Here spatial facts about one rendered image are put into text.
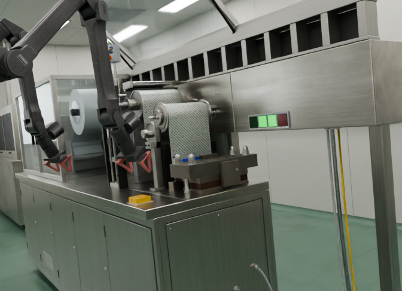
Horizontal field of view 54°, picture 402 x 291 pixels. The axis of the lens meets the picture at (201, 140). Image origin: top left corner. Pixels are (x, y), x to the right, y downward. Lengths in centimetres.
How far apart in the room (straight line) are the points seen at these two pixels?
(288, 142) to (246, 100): 301
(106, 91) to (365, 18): 93
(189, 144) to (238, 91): 35
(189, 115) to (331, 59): 73
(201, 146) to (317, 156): 280
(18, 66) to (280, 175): 415
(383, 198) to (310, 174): 305
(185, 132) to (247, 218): 50
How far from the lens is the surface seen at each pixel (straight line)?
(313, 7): 165
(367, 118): 149
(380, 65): 153
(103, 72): 143
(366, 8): 153
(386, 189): 169
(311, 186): 474
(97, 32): 145
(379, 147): 167
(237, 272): 184
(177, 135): 187
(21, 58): 124
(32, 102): 184
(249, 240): 185
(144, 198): 165
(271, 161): 510
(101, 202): 191
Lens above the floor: 122
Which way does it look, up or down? 3 degrees down
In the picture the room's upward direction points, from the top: 5 degrees counter-clockwise
